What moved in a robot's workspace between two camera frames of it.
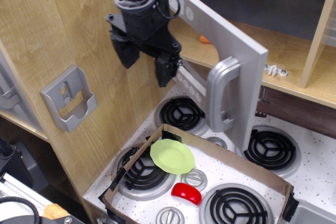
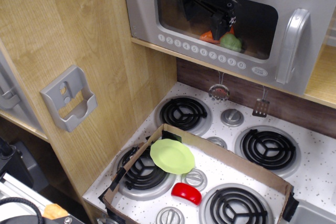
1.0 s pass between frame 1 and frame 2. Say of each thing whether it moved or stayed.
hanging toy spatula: stayed
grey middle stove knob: stayed
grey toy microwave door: moved
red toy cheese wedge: stayed
